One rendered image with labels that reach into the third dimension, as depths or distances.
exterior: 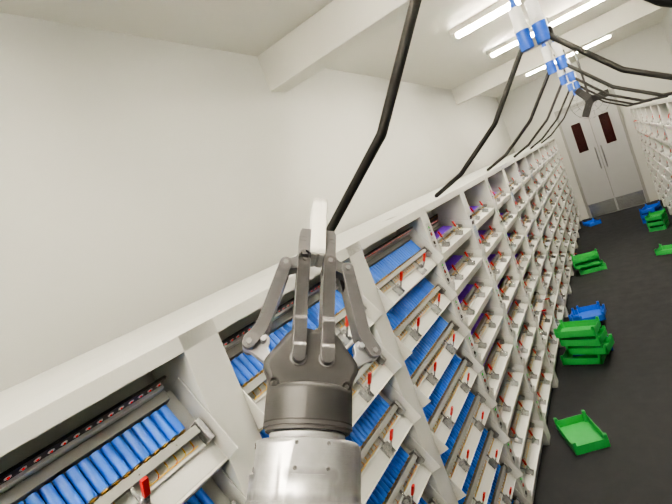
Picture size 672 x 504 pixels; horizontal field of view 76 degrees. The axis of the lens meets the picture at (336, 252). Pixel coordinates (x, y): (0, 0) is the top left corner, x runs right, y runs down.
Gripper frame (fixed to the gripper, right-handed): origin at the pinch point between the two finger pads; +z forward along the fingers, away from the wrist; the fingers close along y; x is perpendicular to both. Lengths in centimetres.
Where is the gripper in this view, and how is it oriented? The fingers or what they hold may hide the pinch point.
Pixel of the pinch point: (317, 232)
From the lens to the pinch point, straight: 46.4
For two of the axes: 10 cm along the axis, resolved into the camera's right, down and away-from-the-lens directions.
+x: -1.7, 4.9, 8.6
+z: 0.2, -8.7, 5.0
